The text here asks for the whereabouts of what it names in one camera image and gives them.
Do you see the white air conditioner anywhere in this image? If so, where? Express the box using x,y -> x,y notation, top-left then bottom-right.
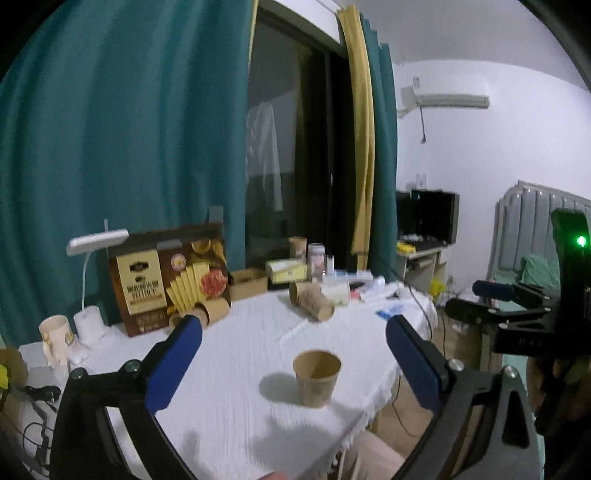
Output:
399,76 -> 491,112

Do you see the narrow teal curtain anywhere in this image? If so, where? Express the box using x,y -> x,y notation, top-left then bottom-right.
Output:
360,14 -> 400,283

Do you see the white cup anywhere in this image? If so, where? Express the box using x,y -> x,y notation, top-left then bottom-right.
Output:
322,281 -> 352,306

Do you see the person's leg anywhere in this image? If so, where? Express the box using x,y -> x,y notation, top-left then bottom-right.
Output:
341,429 -> 408,480

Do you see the small cardboard box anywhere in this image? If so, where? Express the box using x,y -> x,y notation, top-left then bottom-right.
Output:
229,268 -> 269,302

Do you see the thin black cable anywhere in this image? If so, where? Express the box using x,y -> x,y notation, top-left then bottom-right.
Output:
392,286 -> 448,438

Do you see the yellow curtain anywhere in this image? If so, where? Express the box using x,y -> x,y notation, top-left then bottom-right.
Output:
337,7 -> 376,256

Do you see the white desk lamp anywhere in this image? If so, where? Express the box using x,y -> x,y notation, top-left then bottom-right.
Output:
66,220 -> 130,347

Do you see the grey padded headboard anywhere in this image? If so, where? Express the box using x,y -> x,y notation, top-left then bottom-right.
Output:
494,181 -> 591,283

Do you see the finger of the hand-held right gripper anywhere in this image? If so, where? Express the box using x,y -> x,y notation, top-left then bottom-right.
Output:
444,298 -> 561,356
472,279 -> 561,315

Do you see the white ceramic mug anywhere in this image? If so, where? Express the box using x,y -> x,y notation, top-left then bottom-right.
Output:
39,315 -> 77,370

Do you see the yellow bag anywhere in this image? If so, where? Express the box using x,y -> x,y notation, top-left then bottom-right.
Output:
0,348 -> 29,403

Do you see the person's right hand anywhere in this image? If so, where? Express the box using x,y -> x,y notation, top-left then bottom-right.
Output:
526,356 -> 554,414

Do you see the brown biscuit box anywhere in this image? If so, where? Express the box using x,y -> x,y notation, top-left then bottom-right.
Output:
108,224 -> 232,337

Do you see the clear jar with label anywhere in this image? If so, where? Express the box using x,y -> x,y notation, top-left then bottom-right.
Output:
307,243 -> 327,282

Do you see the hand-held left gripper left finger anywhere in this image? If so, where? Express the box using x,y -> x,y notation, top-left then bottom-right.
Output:
50,315 -> 204,480

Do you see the black cable with plug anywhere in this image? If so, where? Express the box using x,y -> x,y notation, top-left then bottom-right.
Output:
8,384 -> 62,476

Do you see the light computer desk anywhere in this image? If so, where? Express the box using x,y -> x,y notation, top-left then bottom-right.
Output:
396,239 -> 455,297

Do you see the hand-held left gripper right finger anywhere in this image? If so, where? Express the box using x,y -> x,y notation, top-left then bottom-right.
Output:
385,315 -> 544,480

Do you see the dark glass sliding door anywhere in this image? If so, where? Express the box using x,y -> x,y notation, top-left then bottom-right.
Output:
245,8 -> 366,274

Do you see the white tablecloth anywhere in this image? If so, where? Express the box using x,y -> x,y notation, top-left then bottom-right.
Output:
18,277 -> 437,480

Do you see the black monitor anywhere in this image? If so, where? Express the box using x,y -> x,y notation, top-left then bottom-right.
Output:
396,188 -> 461,245

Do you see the yellow tissue box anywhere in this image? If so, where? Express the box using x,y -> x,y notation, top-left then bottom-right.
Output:
265,258 -> 309,284

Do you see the wide teal curtain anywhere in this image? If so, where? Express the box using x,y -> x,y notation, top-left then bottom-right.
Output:
0,0 -> 259,344

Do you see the green pillow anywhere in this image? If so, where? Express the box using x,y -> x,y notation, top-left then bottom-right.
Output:
522,255 -> 562,301

